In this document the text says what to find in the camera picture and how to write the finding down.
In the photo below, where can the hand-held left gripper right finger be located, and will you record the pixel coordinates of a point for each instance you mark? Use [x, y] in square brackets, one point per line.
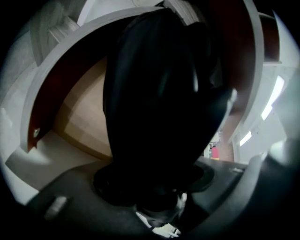
[234, 199]

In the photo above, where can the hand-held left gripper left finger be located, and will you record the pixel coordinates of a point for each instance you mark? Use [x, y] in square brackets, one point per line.
[77, 201]

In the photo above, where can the small red object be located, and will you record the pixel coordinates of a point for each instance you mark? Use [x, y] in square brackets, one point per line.
[215, 153]

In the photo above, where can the long ceiling light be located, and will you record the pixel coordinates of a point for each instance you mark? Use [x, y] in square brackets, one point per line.
[245, 138]
[274, 96]

